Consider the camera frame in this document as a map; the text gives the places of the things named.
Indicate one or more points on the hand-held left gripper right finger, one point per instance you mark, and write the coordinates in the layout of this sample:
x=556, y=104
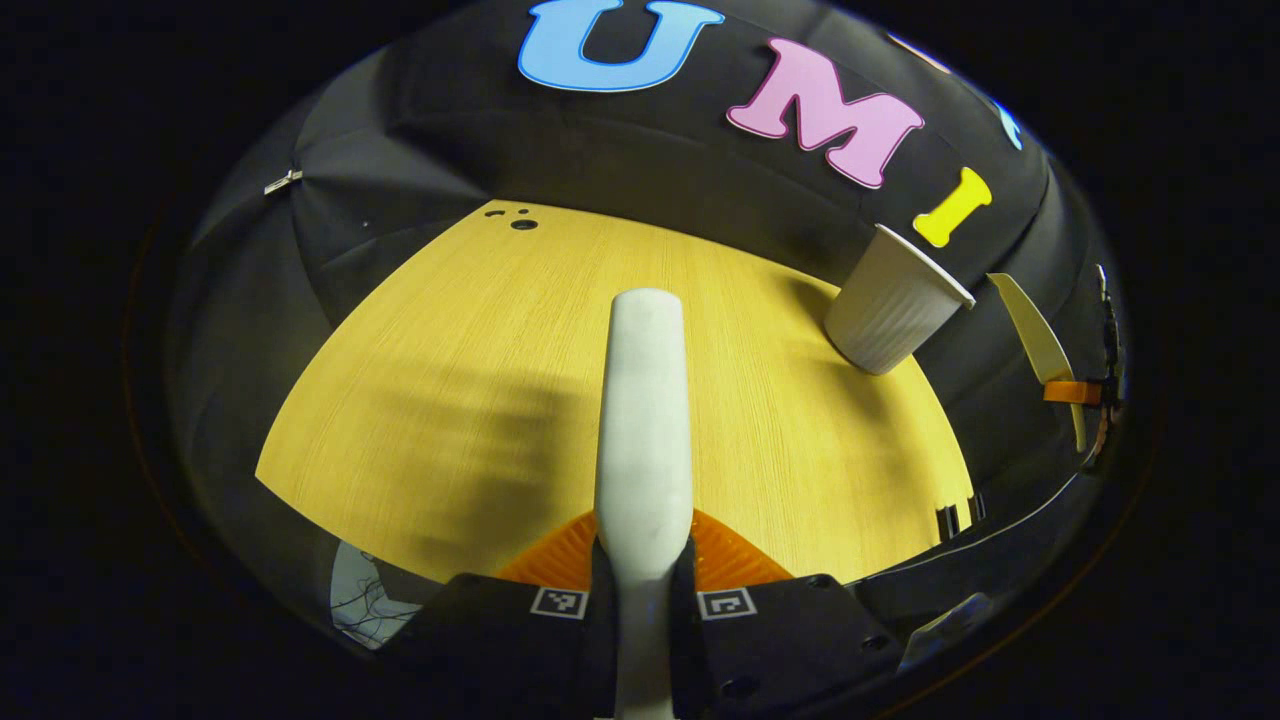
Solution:
x=790, y=640

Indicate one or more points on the silver metal clip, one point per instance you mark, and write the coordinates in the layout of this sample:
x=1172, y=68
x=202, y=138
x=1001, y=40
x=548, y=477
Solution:
x=283, y=181

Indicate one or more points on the white ribbed garbage bin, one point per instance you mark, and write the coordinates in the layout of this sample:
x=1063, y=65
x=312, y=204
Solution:
x=890, y=310

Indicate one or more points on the wooden desktop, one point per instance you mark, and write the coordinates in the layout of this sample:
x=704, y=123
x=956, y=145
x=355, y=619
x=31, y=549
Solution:
x=480, y=380

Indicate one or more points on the white dustpan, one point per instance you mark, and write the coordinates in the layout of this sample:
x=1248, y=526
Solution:
x=1035, y=335

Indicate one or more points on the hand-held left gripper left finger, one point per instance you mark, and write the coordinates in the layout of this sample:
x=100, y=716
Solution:
x=500, y=640

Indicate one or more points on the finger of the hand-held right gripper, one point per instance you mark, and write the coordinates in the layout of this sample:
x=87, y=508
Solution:
x=1072, y=392

